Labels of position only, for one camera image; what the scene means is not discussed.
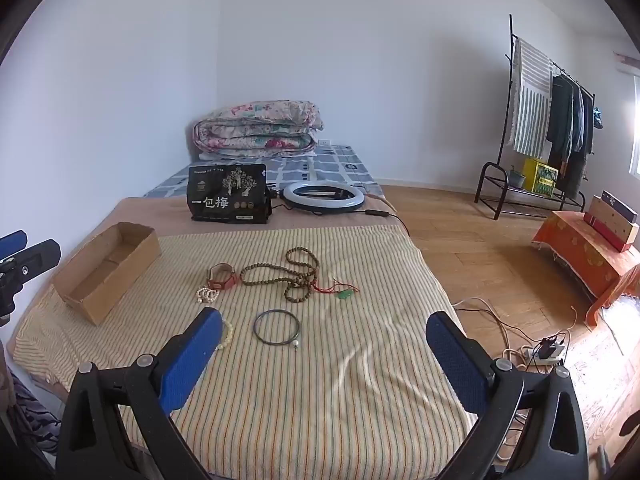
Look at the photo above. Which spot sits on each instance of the small teal hanging bag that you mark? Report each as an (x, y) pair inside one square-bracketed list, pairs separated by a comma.
[(597, 119)]

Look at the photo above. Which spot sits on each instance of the red flat box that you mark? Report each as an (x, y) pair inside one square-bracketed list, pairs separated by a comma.
[(607, 240)]

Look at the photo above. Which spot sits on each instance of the striped hanging towel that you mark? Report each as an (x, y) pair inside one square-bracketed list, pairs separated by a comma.
[(530, 100)]

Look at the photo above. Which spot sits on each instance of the window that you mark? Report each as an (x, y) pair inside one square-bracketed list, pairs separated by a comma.
[(635, 130)]

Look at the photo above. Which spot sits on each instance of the black metal clothes rack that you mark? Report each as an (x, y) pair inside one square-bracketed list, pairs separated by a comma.
[(512, 40)]

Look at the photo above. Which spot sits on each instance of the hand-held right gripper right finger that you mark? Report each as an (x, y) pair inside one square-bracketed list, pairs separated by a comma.
[(457, 360)]

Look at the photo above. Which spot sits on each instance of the cardboard box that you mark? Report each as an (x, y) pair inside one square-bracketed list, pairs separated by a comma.
[(130, 280)]

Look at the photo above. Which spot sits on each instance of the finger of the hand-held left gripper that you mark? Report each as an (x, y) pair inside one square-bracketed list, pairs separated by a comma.
[(12, 242), (35, 260)]

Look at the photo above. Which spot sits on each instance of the small plant pot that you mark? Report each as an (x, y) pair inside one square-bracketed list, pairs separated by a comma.
[(516, 179)]

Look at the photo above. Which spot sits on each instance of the dark striped cloth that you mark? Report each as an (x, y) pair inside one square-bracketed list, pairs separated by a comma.
[(35, 415)]

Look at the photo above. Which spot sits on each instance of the brown bed sheet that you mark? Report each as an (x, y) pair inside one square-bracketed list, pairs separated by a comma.
[(325, 222)]

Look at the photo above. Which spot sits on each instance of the yellow crate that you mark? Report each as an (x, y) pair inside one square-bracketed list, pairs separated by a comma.
[(542, 177)]

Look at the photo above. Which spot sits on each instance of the folded floral quilt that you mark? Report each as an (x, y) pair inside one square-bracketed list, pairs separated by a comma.
[(260, 130)]

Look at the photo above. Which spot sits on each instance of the black charger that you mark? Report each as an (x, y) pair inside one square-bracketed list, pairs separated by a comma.
[(549, 347)]

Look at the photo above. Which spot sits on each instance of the dark hanging jacket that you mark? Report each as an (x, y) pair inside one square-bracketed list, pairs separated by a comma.
[(582, 150)]

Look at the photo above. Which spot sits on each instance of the orange cloth covered table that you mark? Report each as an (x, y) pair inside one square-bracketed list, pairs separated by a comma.
[(575, 250)]

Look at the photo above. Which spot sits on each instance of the stack of boxes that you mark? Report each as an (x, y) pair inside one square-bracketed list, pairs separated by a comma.
[(612, 227)]

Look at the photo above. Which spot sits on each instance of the dark green hanging coat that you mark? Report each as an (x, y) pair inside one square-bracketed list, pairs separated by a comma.
[(560, 115)]

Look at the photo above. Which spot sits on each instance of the black snack bag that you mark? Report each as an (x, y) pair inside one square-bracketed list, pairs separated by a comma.
[(220, 202)]

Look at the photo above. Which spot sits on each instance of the blue checked bed sheet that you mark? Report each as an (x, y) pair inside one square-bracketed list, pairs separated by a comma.
[(340, 170)]

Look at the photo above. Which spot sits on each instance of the dark blue flat box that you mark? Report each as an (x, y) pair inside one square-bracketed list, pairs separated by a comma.
[(622, 207)]

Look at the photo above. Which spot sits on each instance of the white power strip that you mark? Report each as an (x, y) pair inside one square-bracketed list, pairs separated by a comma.
[(530, 352)]

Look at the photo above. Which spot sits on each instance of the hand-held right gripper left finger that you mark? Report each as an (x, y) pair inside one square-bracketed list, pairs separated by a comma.
[(192, 355)]

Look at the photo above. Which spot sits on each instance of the dark thin bangle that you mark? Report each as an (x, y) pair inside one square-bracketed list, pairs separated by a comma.
[(255, 328)]

